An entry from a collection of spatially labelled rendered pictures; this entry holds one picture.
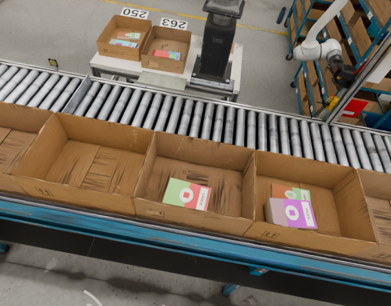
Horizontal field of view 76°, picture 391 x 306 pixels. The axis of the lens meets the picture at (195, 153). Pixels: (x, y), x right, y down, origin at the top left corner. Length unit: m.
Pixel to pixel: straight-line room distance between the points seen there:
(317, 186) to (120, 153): 0.86
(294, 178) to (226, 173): 0.29
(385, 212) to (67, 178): 1.30
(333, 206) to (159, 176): 0.72
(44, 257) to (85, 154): 1.01
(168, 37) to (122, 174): 1.28
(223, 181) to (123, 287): 1.04
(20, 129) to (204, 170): 0.82
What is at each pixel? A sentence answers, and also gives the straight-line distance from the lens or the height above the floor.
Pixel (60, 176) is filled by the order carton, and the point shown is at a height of 0.89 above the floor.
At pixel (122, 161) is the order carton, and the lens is 1.09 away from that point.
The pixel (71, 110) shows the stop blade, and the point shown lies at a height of 0.76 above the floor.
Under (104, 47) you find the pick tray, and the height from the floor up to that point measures 0.81.
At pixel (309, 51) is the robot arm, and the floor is 0.95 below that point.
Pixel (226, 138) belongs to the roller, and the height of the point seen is 0.75.
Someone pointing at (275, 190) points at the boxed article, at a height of 0.90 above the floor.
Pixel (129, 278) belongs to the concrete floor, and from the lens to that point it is 1.82.
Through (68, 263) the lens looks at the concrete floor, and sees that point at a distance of 1.92.
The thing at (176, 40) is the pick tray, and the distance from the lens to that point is 2.06.
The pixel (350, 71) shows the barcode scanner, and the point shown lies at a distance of 1.57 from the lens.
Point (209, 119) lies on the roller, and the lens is 1.45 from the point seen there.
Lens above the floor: 1.78
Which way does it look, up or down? 53 degrees down
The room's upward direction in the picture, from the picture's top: 10 degrees clockwise
